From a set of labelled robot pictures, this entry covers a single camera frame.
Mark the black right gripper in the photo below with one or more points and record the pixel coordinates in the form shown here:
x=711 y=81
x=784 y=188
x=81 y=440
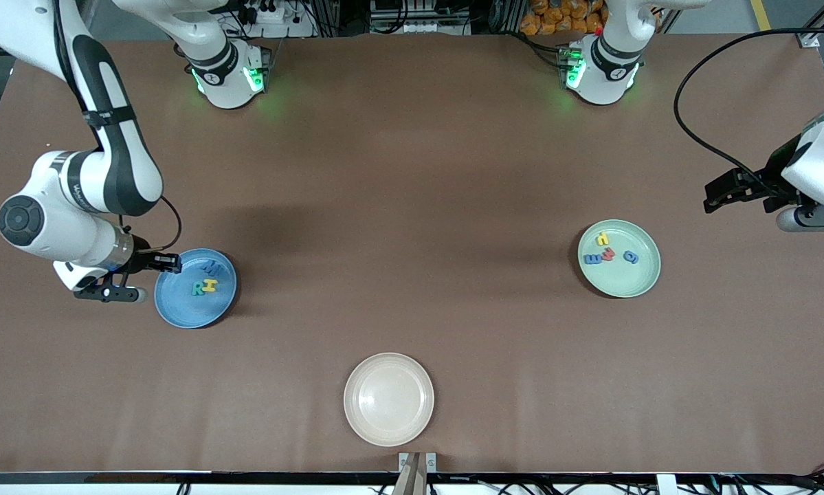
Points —
x=141 y=259

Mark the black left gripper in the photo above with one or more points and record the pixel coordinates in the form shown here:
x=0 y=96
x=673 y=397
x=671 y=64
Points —
x=767 y=180

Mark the teal foam letter R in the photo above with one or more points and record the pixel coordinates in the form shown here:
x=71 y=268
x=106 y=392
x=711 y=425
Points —
x=196 y=289

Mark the yellow foam letter H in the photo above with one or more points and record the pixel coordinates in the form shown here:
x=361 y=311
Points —
x=209 y=284
x=603 y=239

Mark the blue foam letter W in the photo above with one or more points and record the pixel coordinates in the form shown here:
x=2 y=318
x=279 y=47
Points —
x=212 y=265

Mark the blue foam letter a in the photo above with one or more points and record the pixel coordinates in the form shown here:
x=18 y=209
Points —
x=629 y=257

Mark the red foam letter m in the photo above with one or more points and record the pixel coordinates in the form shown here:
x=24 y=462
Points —
x=609 y=255

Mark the blue comb-shaped foam letter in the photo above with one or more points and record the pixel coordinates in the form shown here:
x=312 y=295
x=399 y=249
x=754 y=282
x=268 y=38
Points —
x=593 y=259

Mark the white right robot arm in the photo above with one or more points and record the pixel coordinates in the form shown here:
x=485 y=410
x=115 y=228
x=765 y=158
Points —
x=119 y=165

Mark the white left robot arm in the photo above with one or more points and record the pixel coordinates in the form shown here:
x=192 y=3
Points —
x=607 y=75

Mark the blue plate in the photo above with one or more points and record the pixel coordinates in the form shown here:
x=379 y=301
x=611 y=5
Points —
x=185 y=309

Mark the green plate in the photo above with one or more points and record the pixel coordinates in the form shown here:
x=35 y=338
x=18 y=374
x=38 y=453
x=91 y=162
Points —
x=625 y=278

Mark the beige plate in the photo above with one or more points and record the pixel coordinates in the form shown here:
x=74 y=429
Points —
x=389 y=399

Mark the white power strip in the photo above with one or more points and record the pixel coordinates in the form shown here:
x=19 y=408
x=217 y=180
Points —
x=288 y=29
x=418 y=27

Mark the aluminium frame profile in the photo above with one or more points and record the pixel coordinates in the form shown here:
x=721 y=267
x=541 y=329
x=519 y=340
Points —
x=811 y=38

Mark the white bracket plate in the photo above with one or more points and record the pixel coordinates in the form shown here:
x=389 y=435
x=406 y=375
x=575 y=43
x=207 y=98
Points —
x=666 y=485

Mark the metal table edge bracket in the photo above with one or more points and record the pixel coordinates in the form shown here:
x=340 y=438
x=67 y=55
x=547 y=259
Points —
x=431 y=462

